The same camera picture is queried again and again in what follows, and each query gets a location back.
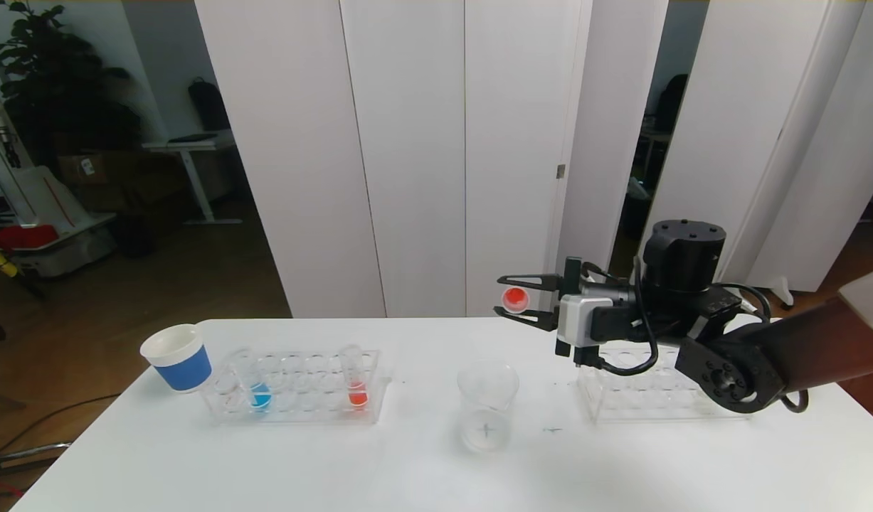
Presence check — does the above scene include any clear glass beaker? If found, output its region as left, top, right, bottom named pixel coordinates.
left=456, top=360, right=520, bottom=456

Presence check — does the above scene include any black chair backrest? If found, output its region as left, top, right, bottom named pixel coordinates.
left=653, top=73, right=689, bottom=134

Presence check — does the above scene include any white partition panel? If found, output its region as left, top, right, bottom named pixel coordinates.
left=194, top=0, right=669, bottom=319
left=625, top=0, right=867, bottom=316
left=721, top=0, right=873, bottom=309

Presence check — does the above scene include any white office desk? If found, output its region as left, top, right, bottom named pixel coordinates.
left=143, top=132, right=243, bottom=227

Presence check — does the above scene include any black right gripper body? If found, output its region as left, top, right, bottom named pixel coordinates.
left=554, top=256, right=636, bottom=358

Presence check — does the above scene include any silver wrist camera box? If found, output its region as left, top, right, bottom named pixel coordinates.
left=557, top=294, right=615, bottom=343

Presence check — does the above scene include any blue liquid test tube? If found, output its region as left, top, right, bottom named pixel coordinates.
left=231, top=348, right=273, bottom=413

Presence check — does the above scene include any brown cardboard box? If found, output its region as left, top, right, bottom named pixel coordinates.
left=58, top=151, right=142, bottom=189

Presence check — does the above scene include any white blue paper cup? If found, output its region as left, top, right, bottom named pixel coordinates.
left=140, top=324, right=213, bottom=393

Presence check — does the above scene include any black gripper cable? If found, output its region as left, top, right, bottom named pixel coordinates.
left=575, top=262, right=659, bottom=378

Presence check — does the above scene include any black floor cable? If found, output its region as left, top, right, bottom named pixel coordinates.
left=0, top=393, right=124, bottom=456

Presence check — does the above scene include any red plastic box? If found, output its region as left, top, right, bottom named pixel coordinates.
left=0, top=225, right=60, bottom=251

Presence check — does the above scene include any clear acrylic test tube rack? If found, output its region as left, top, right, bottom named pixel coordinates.
left=577, top=343, right=751, bottom=423
left=201, top=348, right=391, bottom=425

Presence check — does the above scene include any silver metal frame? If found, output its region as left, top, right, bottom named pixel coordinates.
left=0, top=395, right=74, bottom=512

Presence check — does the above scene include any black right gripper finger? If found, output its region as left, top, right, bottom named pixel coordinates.
left=493, top=305, right=558, bottom=332
left=497, top=273, right=564, bottom=292

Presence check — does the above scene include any white machine with base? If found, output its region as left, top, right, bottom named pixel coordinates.
left=0, top=64, right=117, bottom=278

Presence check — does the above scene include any black backpack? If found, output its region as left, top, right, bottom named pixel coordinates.
left=188, top=78, right=232, bottom=133

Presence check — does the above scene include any dark green potted plant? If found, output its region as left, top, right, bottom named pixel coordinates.
left=0, top=0, right=142, bottom=168

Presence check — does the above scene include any red liquid test tube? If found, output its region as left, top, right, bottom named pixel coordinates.
left=339, top=344, right=371, bottom=411

